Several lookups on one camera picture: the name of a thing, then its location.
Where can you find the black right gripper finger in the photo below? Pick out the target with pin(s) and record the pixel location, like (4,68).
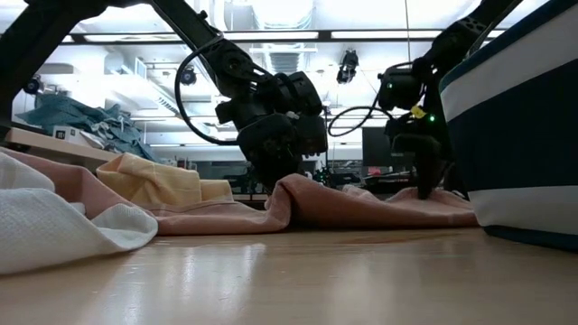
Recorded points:
(429,176)

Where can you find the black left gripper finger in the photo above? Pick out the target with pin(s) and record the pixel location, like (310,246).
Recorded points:
(277,176)

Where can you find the pink towel with white lines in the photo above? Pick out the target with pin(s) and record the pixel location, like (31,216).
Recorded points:
(338,203)

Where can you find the yellow towel with white lines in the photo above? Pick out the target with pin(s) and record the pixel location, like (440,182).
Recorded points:
(149,180)

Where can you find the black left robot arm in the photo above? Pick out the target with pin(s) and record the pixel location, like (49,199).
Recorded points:
(27,54)

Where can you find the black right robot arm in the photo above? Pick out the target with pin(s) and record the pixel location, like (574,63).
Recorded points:
(456,40)

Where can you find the white waffle towel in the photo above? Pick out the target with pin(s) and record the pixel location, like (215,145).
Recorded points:
(54,225)

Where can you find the black monitor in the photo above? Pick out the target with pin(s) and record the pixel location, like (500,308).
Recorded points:
(377,146)

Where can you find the navy and white fabric basket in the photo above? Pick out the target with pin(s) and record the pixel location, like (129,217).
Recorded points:
(519,149)

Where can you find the black round lamp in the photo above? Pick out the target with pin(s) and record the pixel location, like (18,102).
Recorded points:
(189,76)
(32,85)

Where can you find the teal cloth pile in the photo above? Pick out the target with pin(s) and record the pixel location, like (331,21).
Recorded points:
(81,117)

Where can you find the small white box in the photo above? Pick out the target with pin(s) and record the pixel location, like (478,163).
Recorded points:
(72,134)

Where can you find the black hanging camera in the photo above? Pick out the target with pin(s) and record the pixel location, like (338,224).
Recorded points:
(347,67)

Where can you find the wooden workbench with grey frame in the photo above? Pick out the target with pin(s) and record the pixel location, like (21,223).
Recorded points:
(54,149)

